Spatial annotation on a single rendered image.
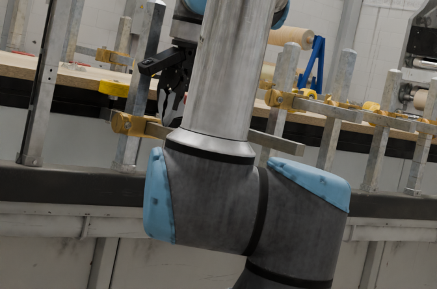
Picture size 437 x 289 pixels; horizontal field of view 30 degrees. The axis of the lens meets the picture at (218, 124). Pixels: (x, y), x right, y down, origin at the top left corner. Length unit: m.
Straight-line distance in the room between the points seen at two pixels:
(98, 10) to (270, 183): 9.12
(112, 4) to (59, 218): 8.58
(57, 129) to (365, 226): 1.15
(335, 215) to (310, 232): 0.05
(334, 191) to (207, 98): 0.25
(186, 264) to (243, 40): 1.39
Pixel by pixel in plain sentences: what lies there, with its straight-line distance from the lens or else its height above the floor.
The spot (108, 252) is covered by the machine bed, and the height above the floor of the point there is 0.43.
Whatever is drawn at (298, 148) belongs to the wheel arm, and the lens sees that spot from 1.98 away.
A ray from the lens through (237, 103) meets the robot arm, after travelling 1.29.
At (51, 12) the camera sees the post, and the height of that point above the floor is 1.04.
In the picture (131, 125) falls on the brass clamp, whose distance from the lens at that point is 1.97.
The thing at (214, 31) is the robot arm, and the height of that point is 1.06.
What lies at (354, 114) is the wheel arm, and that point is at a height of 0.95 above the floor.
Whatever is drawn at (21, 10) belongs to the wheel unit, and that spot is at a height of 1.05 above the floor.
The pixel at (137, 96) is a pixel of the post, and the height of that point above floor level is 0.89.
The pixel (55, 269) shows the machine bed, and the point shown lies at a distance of 2.30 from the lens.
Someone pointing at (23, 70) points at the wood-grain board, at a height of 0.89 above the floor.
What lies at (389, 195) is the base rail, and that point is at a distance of 2.78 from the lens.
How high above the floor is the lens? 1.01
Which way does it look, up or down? 4 degrees down
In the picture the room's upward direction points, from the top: 12 degrees clockwise
